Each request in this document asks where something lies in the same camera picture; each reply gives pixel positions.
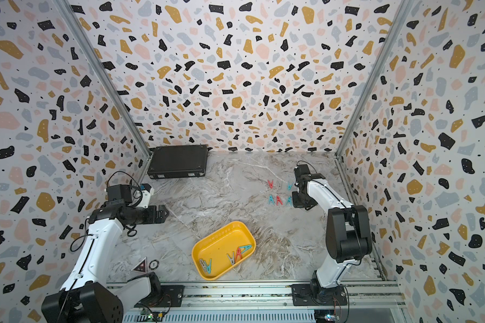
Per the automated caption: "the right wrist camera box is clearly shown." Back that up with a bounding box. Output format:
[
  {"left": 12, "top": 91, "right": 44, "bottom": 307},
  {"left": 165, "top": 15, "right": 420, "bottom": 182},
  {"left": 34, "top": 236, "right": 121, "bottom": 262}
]
[{"left": 294, "top": 164, "right": 325, "bottom": 191}]

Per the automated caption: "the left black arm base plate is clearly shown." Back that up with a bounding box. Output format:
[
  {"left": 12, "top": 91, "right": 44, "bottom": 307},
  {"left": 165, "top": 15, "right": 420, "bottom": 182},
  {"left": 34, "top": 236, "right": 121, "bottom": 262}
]
[{"left": 135, "top": 285, "right": 185, "bottom": 308}]

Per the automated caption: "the round black sticker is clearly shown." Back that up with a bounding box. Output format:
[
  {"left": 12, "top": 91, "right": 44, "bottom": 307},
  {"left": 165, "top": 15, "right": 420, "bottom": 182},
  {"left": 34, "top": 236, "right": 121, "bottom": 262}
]
[{"left": 148, "top": 260, "right": 160, "bottom": 271}]

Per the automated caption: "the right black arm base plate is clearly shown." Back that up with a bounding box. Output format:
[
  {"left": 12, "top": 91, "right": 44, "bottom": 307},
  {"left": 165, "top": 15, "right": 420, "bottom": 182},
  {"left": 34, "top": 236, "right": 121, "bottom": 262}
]
[{"left": 290, "top": 282, "right": 348, "bottom": 306}]

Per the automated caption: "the aluminium corner post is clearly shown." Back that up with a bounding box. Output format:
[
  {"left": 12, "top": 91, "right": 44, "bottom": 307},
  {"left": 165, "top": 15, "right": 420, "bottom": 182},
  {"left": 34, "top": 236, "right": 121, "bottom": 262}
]
[
  {"left": 335, "top": 0, "right": 414, "bottom": 159},
  {"left": 53, "top": 0, "right": 151, "bottom": 159}
]

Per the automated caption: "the triangular warning sticker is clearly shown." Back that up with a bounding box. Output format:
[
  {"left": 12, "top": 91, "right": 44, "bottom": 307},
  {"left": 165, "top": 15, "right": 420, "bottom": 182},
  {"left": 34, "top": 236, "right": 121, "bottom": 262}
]
[{"left": 132, "top": 257, "right": 148, "bottom": 273}]

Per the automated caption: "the black flat case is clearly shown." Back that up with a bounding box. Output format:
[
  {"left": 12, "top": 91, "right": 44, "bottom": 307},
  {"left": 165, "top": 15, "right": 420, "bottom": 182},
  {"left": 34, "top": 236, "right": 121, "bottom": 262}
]
[{"left": 147, "top": 145, "right": 208, "bottom": 180}]

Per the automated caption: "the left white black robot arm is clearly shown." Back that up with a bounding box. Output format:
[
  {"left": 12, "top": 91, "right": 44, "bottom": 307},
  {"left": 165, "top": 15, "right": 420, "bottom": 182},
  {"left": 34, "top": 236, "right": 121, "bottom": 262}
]
[{"left": 41, "top": 204, "right": 169, "bottom": 322}]

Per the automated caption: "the yellow plastic storage box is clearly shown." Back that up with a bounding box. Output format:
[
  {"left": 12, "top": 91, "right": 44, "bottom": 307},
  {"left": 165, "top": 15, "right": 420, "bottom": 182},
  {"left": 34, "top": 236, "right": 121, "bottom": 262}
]
[{"left": 191, "top": 221, "right": 257, "bottom": 281}]

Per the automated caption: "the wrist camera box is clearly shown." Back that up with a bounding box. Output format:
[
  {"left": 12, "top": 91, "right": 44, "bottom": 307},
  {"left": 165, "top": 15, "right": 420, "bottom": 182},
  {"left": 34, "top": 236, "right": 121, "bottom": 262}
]
[
  {"left": 138, "top": 183, "right": 154, "bottom": 209},
  {"left": 294, "top": 164, "right": 325, "bottom": 191}
]

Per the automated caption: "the left aluminium corner post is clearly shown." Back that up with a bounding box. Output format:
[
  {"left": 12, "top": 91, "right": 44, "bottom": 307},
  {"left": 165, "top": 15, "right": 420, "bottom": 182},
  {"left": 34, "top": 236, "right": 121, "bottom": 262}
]
[{"left": 53, "top": 0, "right": 151, "bottom": 159}]

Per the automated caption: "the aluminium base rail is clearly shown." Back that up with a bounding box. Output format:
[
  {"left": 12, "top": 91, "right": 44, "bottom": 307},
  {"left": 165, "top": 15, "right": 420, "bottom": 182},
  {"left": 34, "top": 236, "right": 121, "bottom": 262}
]
[{"left": 123, "top": 280, "right": 411, "bottom": 322}]

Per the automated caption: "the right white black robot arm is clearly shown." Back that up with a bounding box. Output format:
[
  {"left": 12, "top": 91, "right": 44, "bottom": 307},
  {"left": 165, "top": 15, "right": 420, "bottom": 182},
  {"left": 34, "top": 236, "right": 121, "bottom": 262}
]
[{"left": 292, "top": 174, "right": 373, "bottom": 304}]

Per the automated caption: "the grey clothespin in box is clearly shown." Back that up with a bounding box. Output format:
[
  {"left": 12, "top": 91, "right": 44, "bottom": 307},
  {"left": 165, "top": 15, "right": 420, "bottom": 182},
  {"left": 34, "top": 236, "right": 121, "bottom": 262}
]
[{"left": 227, "top": 253, "right": 236, "bottom": 265}]

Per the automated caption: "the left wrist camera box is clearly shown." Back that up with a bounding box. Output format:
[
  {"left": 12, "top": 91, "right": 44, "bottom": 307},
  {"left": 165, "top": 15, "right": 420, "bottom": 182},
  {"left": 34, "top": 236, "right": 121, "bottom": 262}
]
[{"left": 138, "top": 183, "right": 154, "bottom": 209}]

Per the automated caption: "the right aluminium corner post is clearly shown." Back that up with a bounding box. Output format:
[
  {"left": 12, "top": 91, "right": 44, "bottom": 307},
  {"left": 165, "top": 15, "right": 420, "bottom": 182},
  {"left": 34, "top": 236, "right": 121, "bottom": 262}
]
[{"left": 335, "top": 0, "right": 414, "bottom": 159}]

